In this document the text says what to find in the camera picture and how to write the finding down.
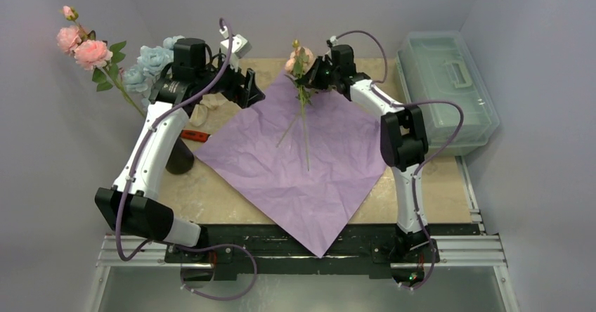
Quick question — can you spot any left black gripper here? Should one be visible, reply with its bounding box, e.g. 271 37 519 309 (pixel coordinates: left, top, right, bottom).
196 51 264 107

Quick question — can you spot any peach rose flower stem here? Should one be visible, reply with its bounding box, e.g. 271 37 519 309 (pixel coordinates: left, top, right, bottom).
285 39 315 171

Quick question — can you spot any green leafy flower stem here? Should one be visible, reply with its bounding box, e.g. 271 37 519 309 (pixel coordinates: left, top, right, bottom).
276 110 304 148

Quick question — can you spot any cream printed ribbon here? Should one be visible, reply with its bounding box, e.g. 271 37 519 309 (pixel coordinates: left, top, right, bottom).
189 93 227 127

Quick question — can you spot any purple pink wrapping paper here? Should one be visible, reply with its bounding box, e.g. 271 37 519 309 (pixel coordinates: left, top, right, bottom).
195 74 386 258

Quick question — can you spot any blue flower stem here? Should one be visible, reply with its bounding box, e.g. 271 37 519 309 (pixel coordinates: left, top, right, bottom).
122 35 184 110

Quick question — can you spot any pink rose flower stem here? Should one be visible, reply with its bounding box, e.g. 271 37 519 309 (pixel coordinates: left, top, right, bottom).
56 6 145 117

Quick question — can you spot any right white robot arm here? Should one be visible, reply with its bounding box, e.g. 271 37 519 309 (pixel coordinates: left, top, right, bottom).
307 44 429 261

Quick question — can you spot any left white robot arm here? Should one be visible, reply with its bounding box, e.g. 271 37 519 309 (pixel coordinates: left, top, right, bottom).
95 34 265 262

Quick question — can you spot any black cylindrical vase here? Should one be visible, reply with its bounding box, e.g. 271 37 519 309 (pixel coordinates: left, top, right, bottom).
165 137 195 175

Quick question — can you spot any clear plastic storage box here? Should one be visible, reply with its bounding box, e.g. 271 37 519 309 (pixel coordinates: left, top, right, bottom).
396 31 500 157

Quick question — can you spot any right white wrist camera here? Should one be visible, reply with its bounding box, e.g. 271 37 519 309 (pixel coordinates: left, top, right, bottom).
326 36 338 50

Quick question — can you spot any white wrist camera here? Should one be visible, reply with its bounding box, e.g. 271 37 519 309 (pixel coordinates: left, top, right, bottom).
326 36 338 50
219 26 252 72

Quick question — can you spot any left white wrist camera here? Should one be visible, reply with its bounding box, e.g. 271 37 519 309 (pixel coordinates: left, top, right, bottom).
219 26 252 72

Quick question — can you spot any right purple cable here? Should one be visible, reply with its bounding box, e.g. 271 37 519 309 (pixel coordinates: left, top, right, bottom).
330 30 465 292

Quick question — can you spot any purple cable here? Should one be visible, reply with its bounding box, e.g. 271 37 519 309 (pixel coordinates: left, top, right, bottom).
330 30 465 292
115 18 259 301

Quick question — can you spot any red handled wrench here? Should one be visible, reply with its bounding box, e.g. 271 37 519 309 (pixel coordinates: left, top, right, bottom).
181 129 211 143

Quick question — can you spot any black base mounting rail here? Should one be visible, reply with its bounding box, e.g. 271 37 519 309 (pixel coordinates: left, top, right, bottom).
164 223 440 285

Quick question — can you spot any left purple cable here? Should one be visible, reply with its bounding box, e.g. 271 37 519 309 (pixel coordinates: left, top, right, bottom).
115 18 259 301

